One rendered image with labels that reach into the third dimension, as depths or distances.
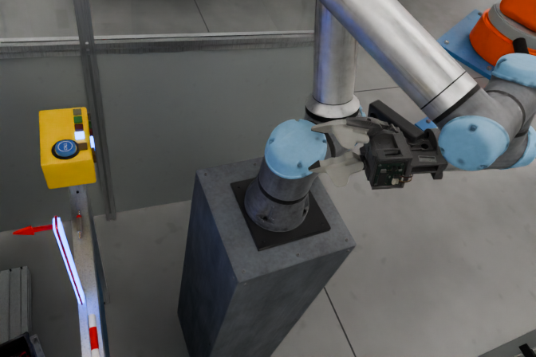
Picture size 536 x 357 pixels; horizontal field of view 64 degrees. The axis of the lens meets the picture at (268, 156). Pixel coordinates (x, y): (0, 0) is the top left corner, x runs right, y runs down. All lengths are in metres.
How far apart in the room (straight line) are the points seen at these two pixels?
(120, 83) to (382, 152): 1.01
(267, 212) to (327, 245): 0.16
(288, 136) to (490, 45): 3.26
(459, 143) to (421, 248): 1.87
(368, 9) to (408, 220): 1.98
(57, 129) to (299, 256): 0.60
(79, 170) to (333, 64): 0.58
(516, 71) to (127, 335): 1.65
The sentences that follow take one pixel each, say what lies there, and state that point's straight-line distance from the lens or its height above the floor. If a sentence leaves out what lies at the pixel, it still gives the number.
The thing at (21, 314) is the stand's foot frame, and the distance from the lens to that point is 1.95.
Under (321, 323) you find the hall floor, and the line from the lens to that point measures 2.04.
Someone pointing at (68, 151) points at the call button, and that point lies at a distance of 0.99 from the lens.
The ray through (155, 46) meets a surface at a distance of 1.42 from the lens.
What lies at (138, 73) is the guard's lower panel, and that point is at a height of 0.87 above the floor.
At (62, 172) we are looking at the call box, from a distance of 1.01.
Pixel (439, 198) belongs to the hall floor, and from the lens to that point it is 2.72.
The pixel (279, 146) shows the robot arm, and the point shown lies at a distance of 0.83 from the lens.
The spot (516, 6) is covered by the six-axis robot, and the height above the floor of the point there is 0.49.
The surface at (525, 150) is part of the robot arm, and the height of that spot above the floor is 1.42.
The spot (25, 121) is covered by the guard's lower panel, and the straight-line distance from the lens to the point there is 1.60.
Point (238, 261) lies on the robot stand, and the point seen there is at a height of 1.00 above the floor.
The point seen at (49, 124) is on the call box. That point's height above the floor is 1.07.
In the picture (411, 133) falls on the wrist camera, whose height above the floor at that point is 1.38.
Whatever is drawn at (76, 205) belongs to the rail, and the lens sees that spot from 1.17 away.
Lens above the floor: 1.84
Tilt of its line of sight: 49 degrees down
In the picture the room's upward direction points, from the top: 18 degrees clockwise
